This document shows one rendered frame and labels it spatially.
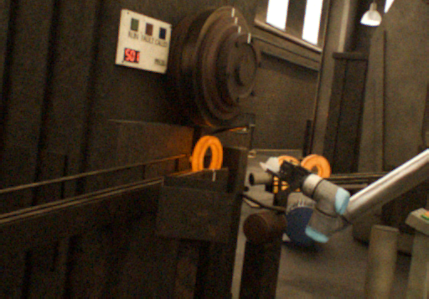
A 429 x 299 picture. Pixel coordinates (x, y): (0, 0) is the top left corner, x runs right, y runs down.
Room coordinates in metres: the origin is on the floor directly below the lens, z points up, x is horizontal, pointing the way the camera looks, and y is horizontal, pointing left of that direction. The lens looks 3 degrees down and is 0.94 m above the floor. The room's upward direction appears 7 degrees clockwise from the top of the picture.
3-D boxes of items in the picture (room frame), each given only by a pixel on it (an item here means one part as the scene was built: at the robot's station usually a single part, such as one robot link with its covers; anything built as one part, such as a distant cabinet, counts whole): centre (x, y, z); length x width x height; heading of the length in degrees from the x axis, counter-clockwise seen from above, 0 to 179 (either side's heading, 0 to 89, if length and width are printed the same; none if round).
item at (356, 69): (6.25, -1.65, 0.88); 1.71 x 0.92 x 1.76; 150
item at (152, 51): (2.02, 0.29, 1.15); 0.26 x 0.02 x 0.18; 150
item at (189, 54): (2.26, 0.02, 1.11); 0.47 x 0.06 x 0.47; 150
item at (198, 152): (2.26, 0.02, 0.75); 0.18 x 0.03 x 0.18; 150
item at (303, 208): (4.41, -0.76, 0.17); 0.57 x 0.31 x 0.34; 170
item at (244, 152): (2.47, -0.09, 0.68); 0.11 x 0.08 x 0.24; 60
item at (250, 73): (2.21, -0.06, 1.11); 0.28 x 0.06 x 0.28; 150
